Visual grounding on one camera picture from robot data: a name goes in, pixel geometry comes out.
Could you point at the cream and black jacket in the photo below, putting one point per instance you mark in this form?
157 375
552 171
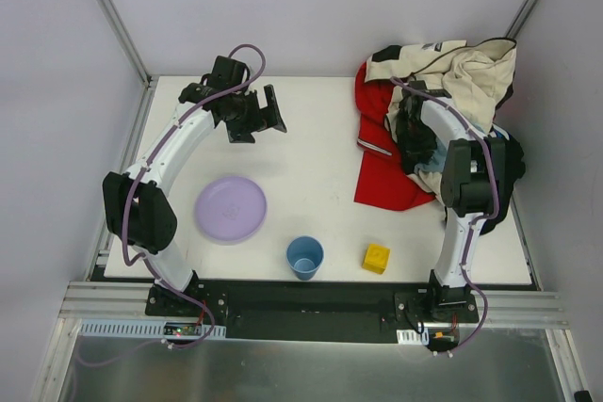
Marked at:
479 79

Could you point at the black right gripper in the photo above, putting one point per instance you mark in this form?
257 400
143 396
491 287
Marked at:
414 126

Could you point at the black printed t-shirt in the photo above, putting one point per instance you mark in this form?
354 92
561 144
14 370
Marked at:
511 162

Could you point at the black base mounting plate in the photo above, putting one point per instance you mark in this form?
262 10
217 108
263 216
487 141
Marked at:
345 312

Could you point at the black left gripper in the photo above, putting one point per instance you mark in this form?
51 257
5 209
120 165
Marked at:
257 115

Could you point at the aluminium front rail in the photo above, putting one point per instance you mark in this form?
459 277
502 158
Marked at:
499 307

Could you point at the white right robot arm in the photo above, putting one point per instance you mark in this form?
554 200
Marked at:
450 277

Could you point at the red cloth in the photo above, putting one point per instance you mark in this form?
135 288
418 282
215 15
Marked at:
381 182

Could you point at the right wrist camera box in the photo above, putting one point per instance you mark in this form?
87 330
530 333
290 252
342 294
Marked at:
421 85

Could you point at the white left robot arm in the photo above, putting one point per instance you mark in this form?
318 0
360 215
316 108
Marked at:
136 201

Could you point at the left aluminium frame post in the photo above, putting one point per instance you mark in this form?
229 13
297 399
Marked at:
124 39

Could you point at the purple plastic plate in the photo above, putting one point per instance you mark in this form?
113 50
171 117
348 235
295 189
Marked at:
230 210

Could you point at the grey-blue cloth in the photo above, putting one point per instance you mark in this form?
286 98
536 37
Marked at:
431 161

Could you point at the yellow toy cube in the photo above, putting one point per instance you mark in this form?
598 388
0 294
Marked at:
376 258

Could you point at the blue plastic cup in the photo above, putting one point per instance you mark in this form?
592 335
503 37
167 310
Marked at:
304 256

